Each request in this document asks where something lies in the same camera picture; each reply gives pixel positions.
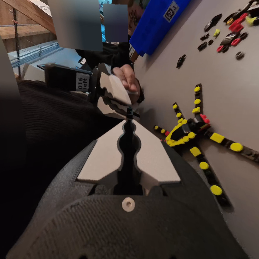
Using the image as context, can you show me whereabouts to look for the person's left hand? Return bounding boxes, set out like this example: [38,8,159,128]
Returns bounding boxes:
[112,64,141,95]

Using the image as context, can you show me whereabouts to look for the blue plastic bin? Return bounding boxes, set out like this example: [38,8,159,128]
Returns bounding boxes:
[129,0,191,57]

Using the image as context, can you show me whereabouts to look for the black yellow lego spider model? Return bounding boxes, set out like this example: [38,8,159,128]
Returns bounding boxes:
[154,83,259,207]

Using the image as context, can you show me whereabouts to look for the black lego clip bar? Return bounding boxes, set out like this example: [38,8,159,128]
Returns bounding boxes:
[126,108,140,122]

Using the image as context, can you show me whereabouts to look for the pile of loose lego pieces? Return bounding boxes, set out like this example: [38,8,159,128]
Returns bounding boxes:
[197,0,259,53]

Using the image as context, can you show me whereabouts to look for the person's left forearm black sleeve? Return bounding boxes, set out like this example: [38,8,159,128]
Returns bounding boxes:
[17,80,97,122]

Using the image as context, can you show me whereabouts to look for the printed cardboard lego box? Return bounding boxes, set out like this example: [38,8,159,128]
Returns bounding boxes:
[127,0,150,31]

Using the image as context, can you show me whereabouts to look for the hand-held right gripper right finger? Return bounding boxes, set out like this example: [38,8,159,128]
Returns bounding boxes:
[132,119,181,189]

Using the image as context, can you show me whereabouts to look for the small black lego piece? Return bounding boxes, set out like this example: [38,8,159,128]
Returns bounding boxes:
[176,54,186,69]

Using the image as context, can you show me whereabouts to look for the metal railing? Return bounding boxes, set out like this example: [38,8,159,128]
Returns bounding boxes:
[8,41,60,68]

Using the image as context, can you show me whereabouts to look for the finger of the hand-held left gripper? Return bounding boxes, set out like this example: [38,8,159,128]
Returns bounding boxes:
[97,96,130,120]
[100,72,132,106]

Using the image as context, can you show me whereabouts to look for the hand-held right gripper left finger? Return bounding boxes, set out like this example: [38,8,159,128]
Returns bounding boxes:
[77,120,127,182]

